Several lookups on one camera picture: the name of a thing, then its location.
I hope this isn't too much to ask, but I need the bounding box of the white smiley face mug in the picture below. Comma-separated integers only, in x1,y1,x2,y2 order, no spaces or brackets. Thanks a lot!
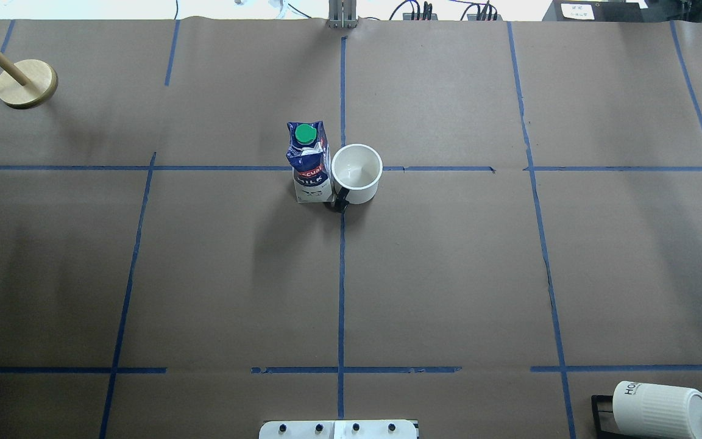
331,143,383,213

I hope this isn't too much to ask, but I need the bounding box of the blue Pascual milk carton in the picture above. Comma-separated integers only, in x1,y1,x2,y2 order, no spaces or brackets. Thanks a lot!
285,121,335,204

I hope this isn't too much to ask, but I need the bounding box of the black power strip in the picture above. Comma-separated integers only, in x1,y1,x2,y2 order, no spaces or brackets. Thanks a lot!
460,2,502,21
397,1,438,21

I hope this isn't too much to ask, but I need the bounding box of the black box with label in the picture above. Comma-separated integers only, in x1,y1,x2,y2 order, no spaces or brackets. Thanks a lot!
542,1,644,23

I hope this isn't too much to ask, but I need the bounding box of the white ribbed mug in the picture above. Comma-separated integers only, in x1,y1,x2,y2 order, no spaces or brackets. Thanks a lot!
612,380,702,438

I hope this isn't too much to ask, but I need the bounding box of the wooden mug tree stand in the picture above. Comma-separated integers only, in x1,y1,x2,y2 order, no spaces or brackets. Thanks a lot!
0,50,58,109

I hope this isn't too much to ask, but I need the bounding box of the aluminium frame post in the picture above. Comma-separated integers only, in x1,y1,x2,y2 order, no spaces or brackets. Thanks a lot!
328,0,358,29

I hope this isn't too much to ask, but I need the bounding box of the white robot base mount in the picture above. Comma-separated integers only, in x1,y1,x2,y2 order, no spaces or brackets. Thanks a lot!
258,419,420,438

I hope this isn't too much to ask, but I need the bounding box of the black wire mug rack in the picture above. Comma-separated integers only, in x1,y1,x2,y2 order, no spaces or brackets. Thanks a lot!
590,394,627,438

